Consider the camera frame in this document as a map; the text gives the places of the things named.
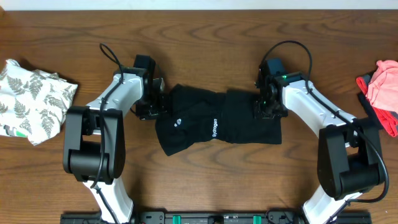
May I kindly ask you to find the black t-shirt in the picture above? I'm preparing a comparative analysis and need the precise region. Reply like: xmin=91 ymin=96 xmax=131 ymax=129
xmin=155 ymin=85 xmax=282 ymax=156

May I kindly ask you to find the pink garment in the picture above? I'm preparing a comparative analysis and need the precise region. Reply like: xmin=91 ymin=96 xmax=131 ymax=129
xmin=366 ymin=60 xmax=397 ymax=112

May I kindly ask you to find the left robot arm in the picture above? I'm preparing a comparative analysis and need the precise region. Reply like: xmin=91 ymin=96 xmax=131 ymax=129
xmin=60 ymin=65 xmax=167 ymax=223

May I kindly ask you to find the red garment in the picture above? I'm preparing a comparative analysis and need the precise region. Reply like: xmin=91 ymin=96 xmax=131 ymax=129
xmin=356 ymin=74 xmax=397 ymax=138

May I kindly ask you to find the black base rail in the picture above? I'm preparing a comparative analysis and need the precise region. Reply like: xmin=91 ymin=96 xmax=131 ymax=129
xmin=60 ymin=210 xmax=373 ymax=224

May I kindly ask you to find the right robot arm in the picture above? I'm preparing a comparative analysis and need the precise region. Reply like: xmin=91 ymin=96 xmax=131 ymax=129
xmin=254 ymin=72 xmax=387 ymax=223

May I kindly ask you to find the white fern-print fabric bag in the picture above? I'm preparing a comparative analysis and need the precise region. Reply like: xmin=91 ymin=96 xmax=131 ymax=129
xmin=1 ymin=59 xmax=78 ymax=146

